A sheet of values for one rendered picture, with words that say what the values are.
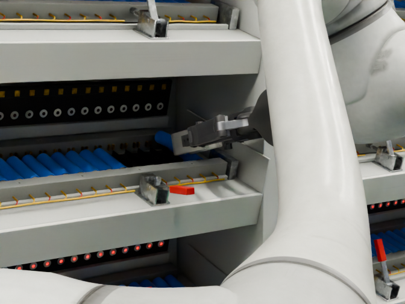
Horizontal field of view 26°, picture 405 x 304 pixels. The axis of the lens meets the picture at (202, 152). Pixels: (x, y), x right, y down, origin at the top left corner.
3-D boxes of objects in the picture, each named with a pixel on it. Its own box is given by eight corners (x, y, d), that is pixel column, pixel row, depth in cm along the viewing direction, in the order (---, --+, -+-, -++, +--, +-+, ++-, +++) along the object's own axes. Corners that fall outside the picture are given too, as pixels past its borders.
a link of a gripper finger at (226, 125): (273, 128, 103) (241, 131, 99) (242, 136, 107) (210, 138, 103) (270, 108, 103) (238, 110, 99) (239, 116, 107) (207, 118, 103)
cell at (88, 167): (76, 162, 115) (100, 182, 110) (63, 163, 114) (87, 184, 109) (77, 149, 114) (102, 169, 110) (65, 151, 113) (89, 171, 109)
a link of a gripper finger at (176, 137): (209, 148, 113) (204, 148, 113) (178, 155, 119) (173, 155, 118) (205, 125, 113) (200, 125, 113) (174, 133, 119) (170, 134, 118)
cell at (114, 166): (103, 160, 117) (128, 179, 113) (91, 161, 116) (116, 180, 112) (104, 147, 117) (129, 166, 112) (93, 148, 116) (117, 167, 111)
